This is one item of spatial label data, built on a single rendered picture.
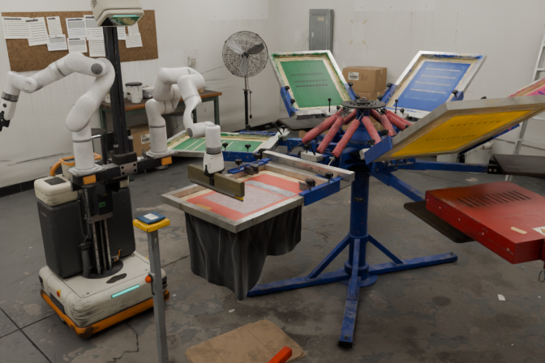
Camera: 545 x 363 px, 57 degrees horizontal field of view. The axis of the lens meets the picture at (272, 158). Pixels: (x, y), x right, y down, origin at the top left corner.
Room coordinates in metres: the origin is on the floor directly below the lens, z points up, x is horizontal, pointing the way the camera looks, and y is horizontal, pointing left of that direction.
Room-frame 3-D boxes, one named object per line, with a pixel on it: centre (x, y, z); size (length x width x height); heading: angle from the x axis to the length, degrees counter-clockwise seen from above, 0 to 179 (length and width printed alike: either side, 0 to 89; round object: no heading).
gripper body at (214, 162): (2.37, 0.29, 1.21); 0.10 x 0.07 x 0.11; 136
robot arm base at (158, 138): (2.79, 0.66, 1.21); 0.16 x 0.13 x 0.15; 44
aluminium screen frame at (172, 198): (2.55, 0.11, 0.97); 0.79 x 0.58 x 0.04; 136
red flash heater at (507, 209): (1.95, -1.02, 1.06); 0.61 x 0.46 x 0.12; 16
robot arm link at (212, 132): (2.40, 0.31, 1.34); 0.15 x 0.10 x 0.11; 42
